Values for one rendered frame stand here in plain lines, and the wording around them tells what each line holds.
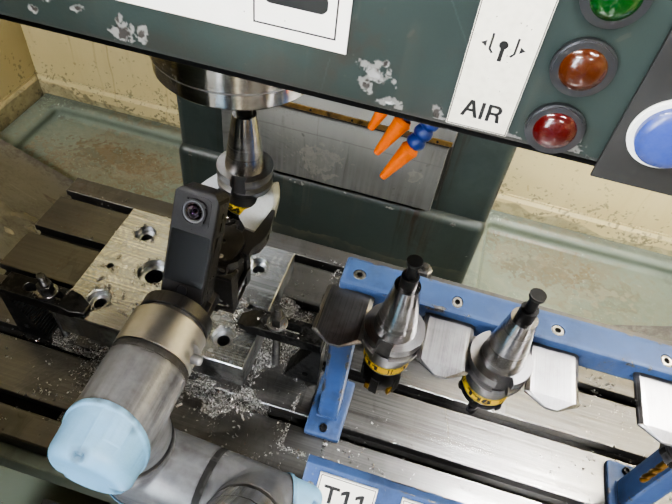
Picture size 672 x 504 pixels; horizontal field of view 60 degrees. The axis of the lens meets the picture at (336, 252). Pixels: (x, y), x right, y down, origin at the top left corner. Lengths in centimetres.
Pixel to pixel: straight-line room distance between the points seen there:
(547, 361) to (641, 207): 110
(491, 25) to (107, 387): 40
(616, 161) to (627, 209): 139
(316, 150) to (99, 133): 90
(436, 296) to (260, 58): 39
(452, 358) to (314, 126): 65
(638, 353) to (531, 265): 98
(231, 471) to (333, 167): 75
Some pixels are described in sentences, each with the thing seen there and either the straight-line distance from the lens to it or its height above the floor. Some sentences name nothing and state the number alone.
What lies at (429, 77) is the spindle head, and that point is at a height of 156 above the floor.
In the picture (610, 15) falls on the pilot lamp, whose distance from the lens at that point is 27.
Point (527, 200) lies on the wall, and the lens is 167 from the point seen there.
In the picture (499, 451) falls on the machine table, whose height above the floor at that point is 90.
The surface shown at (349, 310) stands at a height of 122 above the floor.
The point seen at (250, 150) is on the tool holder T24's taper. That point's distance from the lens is 63.
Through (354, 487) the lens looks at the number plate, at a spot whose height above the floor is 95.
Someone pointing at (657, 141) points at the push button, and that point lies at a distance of 30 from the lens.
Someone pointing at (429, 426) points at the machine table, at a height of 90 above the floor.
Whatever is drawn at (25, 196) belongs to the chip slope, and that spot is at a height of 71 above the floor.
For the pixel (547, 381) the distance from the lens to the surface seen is 63.
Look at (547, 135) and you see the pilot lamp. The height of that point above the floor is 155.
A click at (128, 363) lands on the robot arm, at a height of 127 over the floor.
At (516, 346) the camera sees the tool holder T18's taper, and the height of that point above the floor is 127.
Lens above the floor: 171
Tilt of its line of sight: 48 degrees down
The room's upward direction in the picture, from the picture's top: 8 degrees clockwise
